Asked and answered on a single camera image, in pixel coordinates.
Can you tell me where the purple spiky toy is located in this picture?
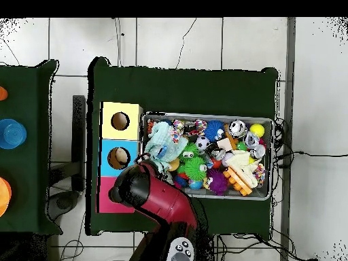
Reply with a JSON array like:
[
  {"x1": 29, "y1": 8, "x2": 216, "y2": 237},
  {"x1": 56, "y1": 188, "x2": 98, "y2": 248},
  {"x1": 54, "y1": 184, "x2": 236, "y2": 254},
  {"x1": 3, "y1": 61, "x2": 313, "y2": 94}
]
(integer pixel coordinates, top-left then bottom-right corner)
[{"x1": 205, "y1": 168, "x2": 229, "y2": 196}]

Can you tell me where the shallow wire mesh bin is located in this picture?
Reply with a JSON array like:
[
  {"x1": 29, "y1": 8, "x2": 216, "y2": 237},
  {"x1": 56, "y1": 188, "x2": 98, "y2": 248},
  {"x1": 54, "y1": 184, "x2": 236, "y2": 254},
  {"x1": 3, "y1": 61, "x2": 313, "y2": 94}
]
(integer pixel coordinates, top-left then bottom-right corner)
[{"x1": 137, "y1": 111, "x2": 274, "y2": 201}]

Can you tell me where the black power cable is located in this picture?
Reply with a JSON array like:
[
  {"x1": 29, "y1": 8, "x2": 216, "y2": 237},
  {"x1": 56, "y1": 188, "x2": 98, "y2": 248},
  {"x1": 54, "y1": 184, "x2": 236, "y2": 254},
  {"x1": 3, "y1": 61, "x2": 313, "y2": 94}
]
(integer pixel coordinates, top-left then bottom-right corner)
[{"x1": 274, "y1": 150, "x2": 348, "y2": 169}]

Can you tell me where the blue plastic cup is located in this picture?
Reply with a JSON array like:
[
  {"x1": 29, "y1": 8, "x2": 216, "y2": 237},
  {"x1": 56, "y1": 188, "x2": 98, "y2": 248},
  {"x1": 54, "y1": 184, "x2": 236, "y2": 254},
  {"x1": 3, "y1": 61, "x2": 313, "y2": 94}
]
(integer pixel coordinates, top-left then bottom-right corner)
[{"x1": 0, "y1": 118, "x2": 27, "y2": 150}]

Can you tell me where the wooden box with three holes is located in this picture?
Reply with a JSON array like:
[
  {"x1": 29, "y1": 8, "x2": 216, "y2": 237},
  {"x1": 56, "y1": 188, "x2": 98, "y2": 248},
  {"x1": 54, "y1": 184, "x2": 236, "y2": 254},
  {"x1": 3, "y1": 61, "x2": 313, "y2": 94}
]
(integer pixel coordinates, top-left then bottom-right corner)
[{"x1": 97, "y1": 101, "x2": 144, "y2": 214}]

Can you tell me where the dark green table cloth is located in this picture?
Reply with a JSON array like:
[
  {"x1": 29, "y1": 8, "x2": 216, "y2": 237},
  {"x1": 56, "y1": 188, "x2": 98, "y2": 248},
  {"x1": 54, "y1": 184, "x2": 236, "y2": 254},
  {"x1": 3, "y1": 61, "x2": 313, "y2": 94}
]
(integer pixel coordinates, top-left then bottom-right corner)
[
  {"x1": 0, "y1": 59, "x2": 63, "y2": 235},
  {"x1": 86, "y1": 56, "x2": 279, "y2": 241}
]

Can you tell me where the black cable bundle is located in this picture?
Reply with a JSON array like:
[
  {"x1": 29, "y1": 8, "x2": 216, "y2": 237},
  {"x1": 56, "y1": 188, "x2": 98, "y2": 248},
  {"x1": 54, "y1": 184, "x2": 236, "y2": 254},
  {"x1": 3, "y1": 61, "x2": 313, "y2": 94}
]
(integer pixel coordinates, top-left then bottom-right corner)
[{"x1": 207, "y1": 233, "x2": 319, "y2": 261}]

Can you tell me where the mint green cloth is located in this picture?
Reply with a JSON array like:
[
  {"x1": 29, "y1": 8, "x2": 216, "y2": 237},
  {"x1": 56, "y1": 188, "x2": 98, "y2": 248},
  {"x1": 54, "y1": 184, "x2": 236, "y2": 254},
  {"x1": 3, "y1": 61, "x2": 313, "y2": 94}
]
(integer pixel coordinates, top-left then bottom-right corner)
[{"x1": 143, "y1": 121, "x2": 188, "y2": 175}]

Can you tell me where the cream knitted cloth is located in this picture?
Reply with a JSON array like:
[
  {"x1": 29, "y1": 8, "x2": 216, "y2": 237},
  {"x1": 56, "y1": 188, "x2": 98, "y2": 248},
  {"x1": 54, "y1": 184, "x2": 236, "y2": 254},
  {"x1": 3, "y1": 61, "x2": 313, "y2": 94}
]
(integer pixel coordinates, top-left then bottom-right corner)
[{"x1": 225, "y1": 150, "x2": 259, "y2": 189}]

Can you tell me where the blue fuzzy toy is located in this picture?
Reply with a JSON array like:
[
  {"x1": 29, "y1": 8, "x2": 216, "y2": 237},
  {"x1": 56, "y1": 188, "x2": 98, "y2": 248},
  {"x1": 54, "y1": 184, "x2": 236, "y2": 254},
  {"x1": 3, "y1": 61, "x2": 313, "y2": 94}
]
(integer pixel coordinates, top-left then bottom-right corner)
[{"x1": 203, "y1": 120, "x2": 226, "y2": 143}]

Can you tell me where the black flat panel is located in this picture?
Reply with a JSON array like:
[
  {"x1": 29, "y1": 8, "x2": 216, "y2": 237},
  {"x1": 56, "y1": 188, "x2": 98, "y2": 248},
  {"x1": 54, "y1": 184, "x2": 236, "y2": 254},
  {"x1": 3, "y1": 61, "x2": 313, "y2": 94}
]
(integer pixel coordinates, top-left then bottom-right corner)
[{"x1": 71, "y1": 94, "x2": 87, "y2": 192}]

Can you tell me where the green fuzzy toy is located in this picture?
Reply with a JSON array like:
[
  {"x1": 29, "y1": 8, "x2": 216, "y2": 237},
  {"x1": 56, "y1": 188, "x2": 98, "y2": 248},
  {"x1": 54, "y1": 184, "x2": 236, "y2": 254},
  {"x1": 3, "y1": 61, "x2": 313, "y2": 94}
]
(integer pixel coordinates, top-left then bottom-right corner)
[{"x1": 184, "y1": 156, "x2": 208, "y2": 181}]

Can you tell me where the small soccer ball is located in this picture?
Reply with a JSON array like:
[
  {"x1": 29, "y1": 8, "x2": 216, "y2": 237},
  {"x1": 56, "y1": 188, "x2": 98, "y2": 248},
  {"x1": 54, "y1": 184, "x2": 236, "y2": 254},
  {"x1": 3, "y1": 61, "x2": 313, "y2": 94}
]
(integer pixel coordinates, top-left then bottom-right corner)
[{"x1": 194, "y1": 135, "x2": 211, "y2": 152}]

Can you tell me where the yellow ball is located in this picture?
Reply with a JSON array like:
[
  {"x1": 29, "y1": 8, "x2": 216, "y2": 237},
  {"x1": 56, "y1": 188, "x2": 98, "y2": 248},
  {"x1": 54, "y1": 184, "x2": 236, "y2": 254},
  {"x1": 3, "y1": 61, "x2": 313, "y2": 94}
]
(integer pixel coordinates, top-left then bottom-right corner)
[{"x1": 249, "y1": 123, "x2": 266, "y2": 139}]

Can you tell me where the orange toy building block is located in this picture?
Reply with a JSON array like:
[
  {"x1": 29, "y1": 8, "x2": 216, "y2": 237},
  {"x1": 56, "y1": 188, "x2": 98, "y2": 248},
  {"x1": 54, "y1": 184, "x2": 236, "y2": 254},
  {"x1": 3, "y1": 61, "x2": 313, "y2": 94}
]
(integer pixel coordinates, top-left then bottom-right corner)
[{"x1": 222, "y1": 166, "x2": 253, "y2": 197}]

